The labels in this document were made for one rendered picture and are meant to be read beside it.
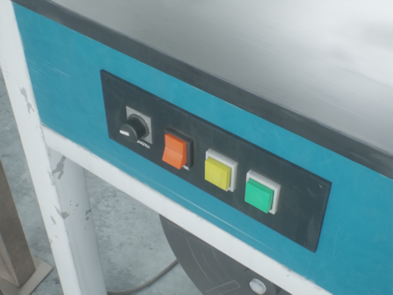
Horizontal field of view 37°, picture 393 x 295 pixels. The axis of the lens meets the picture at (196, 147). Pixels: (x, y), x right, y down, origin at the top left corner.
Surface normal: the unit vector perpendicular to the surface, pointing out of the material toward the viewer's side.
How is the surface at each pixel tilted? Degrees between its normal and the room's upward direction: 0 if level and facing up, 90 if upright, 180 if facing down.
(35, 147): 90
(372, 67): 0
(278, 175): 90
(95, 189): 0
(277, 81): 0
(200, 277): 90
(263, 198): 90
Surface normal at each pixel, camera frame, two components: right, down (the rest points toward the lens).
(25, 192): 0.00, -0.73
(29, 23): -0.61, 0.55
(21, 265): 0.87, 0.34
